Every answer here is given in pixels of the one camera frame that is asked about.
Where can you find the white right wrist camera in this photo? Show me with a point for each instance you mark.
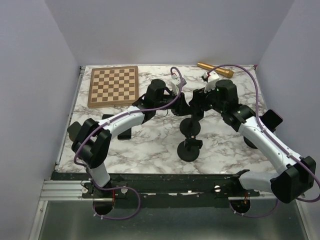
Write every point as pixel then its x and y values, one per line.
pixel 210 79

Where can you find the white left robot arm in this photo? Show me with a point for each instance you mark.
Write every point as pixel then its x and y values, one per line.
pixel 92 139

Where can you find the small black dark mount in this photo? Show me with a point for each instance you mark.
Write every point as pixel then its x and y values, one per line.
pixel 73 130

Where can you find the black mounting rail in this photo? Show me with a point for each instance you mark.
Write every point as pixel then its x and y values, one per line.
pixel 126 191

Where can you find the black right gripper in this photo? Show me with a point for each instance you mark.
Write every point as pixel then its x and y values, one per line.
pixel 199 95

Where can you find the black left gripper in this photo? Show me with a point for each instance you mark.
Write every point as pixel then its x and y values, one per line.
pixel 180 107

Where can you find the black phone red case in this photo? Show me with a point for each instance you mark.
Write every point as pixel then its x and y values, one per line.
pixel 271 119

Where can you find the wooden chessboard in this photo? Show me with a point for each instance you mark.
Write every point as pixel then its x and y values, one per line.
pixel 113 86

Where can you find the gold cylinder tube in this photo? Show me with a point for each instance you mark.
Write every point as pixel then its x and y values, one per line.
pixel 221 71

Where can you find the black phone blue edge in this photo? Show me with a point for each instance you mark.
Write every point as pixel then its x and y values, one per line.
pixel 106 116

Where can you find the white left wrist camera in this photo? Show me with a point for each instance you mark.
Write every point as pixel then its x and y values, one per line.
pixel 176 83

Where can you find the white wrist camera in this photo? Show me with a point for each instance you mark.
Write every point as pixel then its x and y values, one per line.
pixel 176 83
pixel 210 79

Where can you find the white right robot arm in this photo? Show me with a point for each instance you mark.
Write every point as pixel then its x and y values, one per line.
pixel 294 173

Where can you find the black phone stand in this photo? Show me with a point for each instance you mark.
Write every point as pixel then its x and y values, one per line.
pixel 249 143
pixel 189 149
pixel 188 127

